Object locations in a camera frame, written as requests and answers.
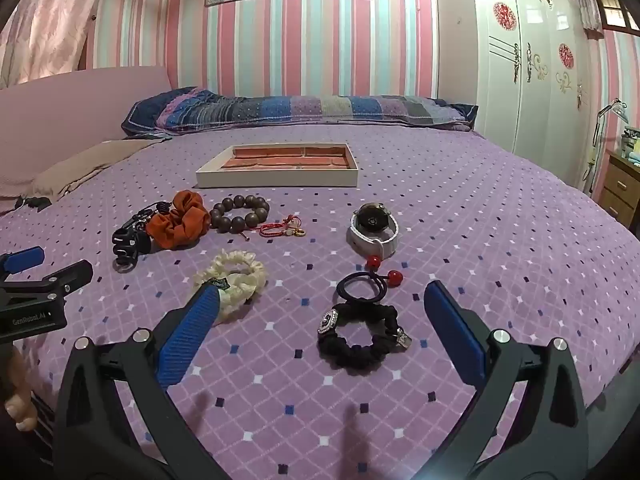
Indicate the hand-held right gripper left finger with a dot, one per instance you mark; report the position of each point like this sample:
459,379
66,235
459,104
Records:
187,332

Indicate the wooden desk with drawers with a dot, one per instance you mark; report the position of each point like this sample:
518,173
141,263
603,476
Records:
617,185

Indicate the pink headboard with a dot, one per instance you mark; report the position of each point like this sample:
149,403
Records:
75,100

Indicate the person's left hand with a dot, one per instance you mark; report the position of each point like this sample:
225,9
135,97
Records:
20,407

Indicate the purple patterned bedspread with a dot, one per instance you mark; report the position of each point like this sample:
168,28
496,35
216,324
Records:
450,185

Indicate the window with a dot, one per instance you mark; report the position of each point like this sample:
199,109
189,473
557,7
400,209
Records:
617,10

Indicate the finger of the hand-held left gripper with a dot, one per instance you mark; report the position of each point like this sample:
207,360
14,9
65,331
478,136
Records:
70,276
22,261

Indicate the window curtain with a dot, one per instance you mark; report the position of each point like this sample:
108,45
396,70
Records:
586,2

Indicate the small dark cloth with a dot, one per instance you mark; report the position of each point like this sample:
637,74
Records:
34,203

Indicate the pink curtain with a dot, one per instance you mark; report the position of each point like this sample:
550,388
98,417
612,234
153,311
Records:
45,20

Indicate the cream scrunchie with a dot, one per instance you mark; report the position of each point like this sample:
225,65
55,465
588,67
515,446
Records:
245,280

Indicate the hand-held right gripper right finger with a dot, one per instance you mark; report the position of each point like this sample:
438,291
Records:
456,337

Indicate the desk lamp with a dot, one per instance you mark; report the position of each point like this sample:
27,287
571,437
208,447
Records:
614,108

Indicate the white tray with brick lining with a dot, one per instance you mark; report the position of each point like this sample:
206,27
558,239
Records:
275,178

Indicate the striped patchwork pillow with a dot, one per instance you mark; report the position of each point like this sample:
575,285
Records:
300,107

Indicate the white wardrobe with decals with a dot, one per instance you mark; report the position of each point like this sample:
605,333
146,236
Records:
530,85

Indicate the black scrunchie with silver charm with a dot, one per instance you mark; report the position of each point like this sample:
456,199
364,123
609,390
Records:
350,355

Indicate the beige blanket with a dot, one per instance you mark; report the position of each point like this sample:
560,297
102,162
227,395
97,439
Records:
75,165

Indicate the white wristwatch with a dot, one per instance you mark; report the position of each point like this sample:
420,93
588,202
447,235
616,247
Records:
370,243

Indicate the orange scrunchie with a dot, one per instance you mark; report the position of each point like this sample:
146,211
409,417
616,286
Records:
177,222

